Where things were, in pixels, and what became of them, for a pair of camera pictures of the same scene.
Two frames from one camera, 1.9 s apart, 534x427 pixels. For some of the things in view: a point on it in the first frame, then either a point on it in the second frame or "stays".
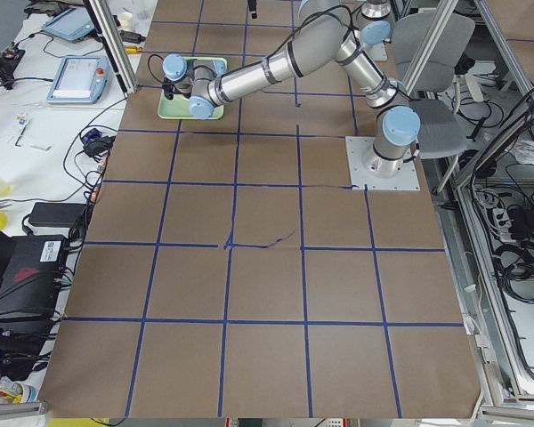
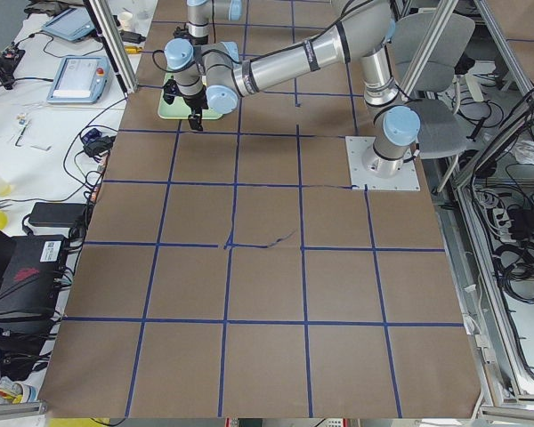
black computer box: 29,287 stays
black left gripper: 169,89 to 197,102
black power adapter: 56,213 stays
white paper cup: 125,20 stays
